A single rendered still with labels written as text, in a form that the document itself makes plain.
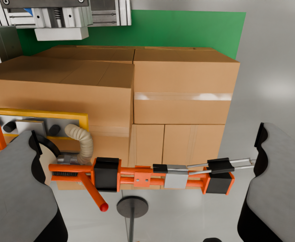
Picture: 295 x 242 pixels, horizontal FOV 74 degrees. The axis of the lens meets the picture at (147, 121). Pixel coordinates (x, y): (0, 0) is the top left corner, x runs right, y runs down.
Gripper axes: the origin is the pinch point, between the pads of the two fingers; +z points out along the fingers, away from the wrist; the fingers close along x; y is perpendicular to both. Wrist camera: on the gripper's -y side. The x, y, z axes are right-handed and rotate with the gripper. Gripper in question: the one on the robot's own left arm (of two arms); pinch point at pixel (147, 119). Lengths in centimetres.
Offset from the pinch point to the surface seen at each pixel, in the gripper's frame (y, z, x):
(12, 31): 1, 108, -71
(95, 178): 37, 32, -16
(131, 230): 204, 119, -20
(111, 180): 38, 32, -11
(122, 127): 35, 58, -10
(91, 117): 30, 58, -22
